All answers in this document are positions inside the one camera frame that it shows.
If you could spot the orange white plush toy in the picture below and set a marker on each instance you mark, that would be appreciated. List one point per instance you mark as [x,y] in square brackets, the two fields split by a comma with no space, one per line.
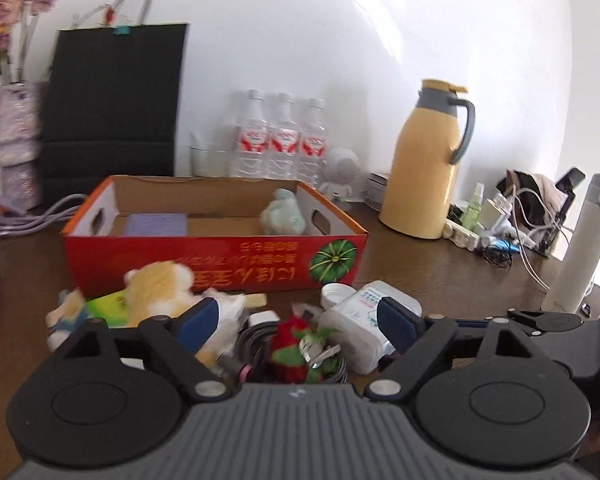
[160,288]

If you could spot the purple textured vase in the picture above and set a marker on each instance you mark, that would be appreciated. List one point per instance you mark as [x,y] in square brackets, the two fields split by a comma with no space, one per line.
[20,143]

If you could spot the water bottle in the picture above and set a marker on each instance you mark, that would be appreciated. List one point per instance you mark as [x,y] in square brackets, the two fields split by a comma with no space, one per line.
[252,139]
[284,140]
[313,142]

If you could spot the black phone stand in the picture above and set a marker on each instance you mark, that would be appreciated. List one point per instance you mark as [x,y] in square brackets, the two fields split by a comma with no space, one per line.
[558,197]

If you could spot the left water bottle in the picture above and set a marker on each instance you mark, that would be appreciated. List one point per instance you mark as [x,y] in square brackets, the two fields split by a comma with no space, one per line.
[252,139]

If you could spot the red artificial rose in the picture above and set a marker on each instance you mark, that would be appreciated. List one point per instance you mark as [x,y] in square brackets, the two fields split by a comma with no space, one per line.
[301,354]

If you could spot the light green cloth toy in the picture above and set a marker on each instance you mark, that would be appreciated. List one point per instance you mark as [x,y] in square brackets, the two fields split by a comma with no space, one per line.
[283,216]

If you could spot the small glass cup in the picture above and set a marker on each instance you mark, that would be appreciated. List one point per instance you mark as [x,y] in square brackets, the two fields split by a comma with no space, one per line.
[206,159]

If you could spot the white power strip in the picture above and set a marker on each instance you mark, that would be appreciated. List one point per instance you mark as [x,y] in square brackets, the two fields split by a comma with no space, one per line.
[460,236]

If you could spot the right water bottle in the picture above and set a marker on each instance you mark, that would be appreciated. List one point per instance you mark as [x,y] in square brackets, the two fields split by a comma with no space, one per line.
[313,142]

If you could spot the black paper gift bag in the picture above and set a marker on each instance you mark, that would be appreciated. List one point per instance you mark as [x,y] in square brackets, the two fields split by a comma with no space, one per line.
[111,106]

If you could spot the yellow thermos jug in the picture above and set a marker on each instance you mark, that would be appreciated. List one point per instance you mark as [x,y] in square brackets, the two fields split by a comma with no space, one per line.
[430,146]

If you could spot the white round lid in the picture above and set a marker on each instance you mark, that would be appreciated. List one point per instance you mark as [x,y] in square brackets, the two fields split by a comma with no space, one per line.
[335,293]

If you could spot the middle water bottle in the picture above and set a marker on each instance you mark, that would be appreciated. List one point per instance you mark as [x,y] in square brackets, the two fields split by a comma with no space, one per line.
[284,140]

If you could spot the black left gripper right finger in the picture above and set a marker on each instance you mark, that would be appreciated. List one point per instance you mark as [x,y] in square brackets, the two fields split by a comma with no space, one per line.
[421,346]

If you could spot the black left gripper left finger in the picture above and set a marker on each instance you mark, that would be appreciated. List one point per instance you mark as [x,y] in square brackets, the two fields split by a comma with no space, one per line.
[172,347]

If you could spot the red cardboard fruit box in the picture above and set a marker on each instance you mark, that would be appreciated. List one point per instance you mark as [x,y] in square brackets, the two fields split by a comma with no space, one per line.
[225,245]

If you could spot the green snack packet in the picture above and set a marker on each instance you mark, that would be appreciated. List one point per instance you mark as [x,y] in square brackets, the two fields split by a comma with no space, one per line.
[111,308]

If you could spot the white insulated travel bottle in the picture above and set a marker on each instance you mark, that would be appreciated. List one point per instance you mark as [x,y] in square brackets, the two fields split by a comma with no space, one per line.
[581,258]

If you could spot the small green spray bottle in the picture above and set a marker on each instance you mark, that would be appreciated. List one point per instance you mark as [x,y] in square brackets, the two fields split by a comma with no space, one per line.
[470,216]

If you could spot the purple sponge pad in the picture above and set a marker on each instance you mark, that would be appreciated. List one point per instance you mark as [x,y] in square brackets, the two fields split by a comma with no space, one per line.
[155,225]

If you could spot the white wet wipes pack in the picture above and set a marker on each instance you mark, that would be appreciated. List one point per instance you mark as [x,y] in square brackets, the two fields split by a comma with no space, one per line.
[361,340]

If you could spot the white round robot figurine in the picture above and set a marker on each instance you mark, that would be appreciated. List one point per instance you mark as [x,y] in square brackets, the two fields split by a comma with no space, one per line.
[340,169]

